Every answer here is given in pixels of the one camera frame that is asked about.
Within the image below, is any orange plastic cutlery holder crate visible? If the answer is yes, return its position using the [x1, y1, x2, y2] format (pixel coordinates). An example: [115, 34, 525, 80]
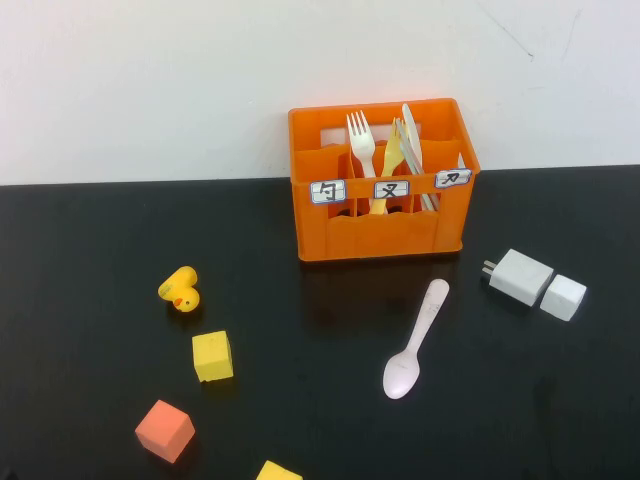
[287, 97, 482, 263]

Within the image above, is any white plastic spoon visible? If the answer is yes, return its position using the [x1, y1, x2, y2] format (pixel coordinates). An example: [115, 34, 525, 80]
[382, 278, 451, 400]

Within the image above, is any yellow rubber duck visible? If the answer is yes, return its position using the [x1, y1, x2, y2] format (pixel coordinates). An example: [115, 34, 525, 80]
[157, 265, 201, 314]

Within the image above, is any orange foam cube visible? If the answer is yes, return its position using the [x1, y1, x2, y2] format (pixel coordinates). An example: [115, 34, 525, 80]
[134, 399, 197, 465]

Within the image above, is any paper label fork character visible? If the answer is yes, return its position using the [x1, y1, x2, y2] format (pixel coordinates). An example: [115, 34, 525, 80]
[373, 179, 411, 200]

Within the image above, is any paper label knife character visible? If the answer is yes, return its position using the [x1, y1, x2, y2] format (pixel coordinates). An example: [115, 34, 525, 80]
[433, 168, 473, 190]

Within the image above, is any white plastic knife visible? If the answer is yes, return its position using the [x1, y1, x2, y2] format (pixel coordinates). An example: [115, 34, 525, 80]
[401, 102, 425, 174]

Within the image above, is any white power adapter plug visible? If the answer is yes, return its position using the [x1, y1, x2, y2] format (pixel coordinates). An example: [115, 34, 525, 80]
[481, 248, 555, 307]

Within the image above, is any grey plastic knife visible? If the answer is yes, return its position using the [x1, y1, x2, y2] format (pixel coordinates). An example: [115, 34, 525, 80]
[396, 119, 442, 212]

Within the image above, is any white plastic fork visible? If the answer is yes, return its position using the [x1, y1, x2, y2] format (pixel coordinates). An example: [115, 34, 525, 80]
[346, 110, 377, 179]

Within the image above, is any white foam cube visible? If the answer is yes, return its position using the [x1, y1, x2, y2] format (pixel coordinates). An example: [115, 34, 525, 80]
[539, 273, 588, 322]

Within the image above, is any paper label spoon character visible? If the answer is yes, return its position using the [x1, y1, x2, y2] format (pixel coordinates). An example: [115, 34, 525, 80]
[309, 178, 347, 205]

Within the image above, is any yellow plastic fork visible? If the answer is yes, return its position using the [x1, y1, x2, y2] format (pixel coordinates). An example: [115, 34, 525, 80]
[368, 117, 407, 215]

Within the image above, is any yellow foam cube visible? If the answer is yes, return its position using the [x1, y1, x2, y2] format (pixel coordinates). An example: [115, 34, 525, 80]
[191, 329, 234, 384]
[255, 460, 304, 480]

